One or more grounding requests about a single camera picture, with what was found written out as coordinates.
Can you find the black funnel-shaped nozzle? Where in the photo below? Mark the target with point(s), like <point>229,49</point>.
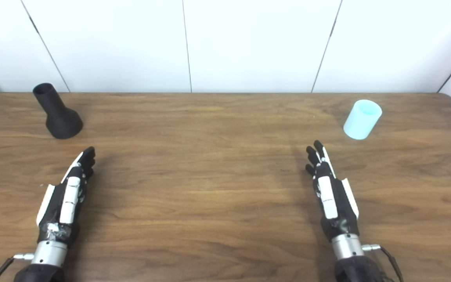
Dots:
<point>59,117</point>

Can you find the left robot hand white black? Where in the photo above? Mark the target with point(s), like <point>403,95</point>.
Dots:
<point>69,203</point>

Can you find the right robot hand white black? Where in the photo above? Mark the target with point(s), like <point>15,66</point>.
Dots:
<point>329,199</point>

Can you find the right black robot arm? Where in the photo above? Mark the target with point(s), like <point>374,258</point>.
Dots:
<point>347,246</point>

